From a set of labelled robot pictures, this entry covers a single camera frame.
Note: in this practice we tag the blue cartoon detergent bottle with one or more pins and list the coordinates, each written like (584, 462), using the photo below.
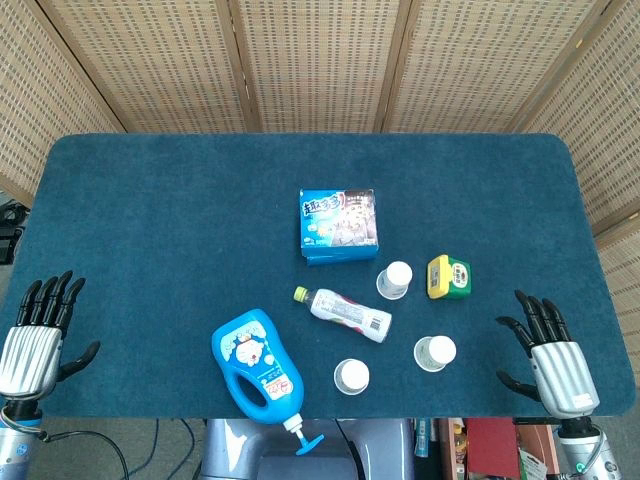
(255, 360)

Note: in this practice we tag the peach drink plastic bottle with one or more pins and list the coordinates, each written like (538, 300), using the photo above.
(350, 312)

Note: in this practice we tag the woven bamboo folding screen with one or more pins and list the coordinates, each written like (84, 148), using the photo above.
(320, 65)

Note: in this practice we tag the green tub with yellow lid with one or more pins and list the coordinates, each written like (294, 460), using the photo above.
(450, 277)

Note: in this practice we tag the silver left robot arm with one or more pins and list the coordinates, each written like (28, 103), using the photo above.
(17, 440)

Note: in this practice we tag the blue cookie box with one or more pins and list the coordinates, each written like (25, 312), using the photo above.
(340, 256)
(337, 220)

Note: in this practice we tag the black device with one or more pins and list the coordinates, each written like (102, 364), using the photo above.
(10, 235)

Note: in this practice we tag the dark blue table mat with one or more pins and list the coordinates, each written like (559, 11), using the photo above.
(150, 225)

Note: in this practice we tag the white paper cup green flower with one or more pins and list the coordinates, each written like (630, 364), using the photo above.
(352, 375)
(437, 350)

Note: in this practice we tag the red box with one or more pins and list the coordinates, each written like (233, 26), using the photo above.
(492, 447)

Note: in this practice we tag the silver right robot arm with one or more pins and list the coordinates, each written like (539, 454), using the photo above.
(587, 450)

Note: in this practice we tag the black and silver left hand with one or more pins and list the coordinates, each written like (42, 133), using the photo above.
(30, 352)

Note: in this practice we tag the black and silver right hand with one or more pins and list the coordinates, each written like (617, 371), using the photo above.
(562, 370)

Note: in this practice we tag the white paper cup blue flower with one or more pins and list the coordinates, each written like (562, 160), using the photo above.
(397, 277)

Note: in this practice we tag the grey robot torso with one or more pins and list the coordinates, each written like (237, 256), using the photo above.
(310, 450)

